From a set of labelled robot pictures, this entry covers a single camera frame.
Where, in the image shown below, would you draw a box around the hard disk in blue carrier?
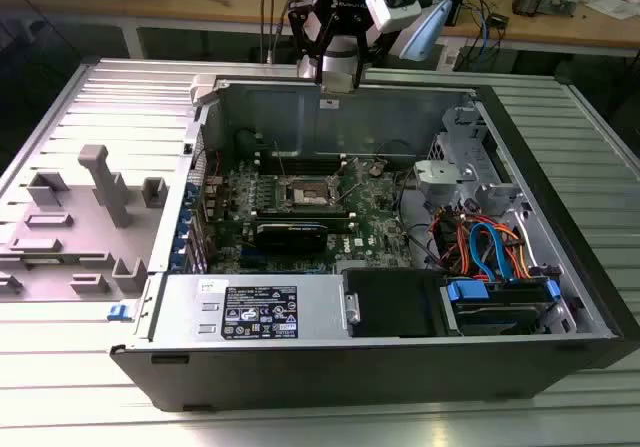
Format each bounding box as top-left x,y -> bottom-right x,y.
439,275 -> 562,337

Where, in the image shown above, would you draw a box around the silver metal drive cage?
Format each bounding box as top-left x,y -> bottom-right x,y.
413,106 -> 532,229

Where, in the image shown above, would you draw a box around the grey electronic device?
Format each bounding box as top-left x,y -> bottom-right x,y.
542,0 -> 587,18

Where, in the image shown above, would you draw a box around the blue cable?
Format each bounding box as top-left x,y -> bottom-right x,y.
469,4 -> 496,73

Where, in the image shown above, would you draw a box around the red orange wire bundle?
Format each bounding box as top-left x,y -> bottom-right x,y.
429,206 -> 474,274

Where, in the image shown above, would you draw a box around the black plastic bay cover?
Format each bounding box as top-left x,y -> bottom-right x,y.
342,269 -> 447,339

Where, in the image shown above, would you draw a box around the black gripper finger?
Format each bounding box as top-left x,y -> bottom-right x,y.
287,0 -> 332,86
349,14 -> 390,91

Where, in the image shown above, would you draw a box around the grey parts rack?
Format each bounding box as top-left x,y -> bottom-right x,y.
0,144 -> 169,303

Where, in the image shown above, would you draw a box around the thin black wire loop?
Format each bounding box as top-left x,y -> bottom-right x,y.
373,138 -> 419,168

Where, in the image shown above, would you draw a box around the blue wire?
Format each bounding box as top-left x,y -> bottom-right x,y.
468,221 -> 517,284

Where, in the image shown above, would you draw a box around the CPU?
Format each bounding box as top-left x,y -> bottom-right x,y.
319,72 -> 355,94

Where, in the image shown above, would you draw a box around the silver power supply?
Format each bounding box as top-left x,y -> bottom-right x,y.
148,272 -> 351,343

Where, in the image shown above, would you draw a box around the black PC case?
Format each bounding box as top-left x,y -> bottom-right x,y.
108,73 -> 640,413

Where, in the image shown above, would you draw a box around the wooden desk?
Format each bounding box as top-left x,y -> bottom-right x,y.
0,0 -> 640,61

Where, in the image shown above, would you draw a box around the CPU socket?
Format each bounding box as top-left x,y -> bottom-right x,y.
285,175 -> 331,207

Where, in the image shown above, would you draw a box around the green motherboard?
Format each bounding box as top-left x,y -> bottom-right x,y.
207,154 -> 431,276

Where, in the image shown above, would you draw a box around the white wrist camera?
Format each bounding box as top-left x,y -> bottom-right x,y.
364,0 -> 422,34

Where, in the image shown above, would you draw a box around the metal socket cover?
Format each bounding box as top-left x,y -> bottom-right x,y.
324,173 -> 344,203

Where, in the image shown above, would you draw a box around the black graphics card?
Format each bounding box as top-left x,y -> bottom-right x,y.
253,221 -> 330,254

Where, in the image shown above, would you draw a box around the white paper sheets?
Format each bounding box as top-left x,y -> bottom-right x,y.
584,0 -> 640,21

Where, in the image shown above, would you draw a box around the white label with code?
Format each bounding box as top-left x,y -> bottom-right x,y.
435,40 -> 462,71

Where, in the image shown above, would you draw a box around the black RAM stick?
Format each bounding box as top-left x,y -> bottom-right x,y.
255,206 -> 350,219
257,215 -> 354,232

